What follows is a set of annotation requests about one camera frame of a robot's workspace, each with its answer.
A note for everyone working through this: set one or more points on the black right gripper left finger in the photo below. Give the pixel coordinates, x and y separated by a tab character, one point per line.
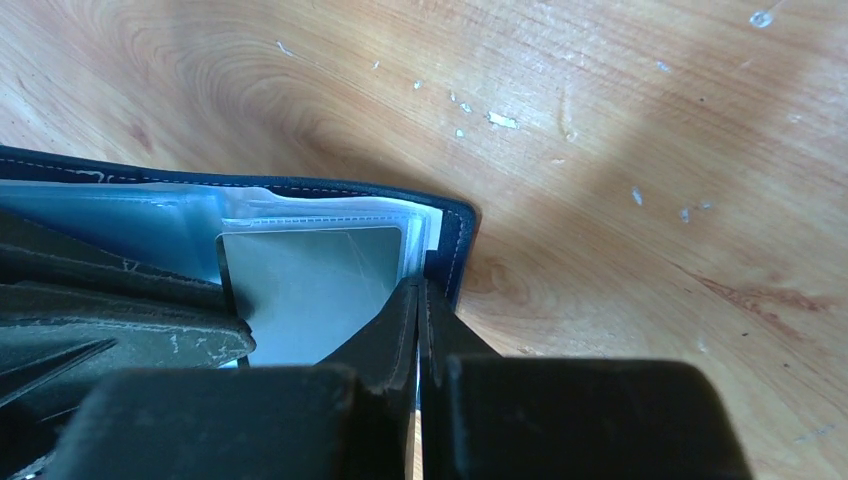
351	416

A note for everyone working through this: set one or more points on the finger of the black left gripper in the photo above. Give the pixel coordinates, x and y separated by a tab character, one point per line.
36	253
57	343

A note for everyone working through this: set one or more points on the blue leather card holder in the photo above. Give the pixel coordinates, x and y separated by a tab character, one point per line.
172	220

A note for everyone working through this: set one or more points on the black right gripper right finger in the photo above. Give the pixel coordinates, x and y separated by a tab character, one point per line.
489	416

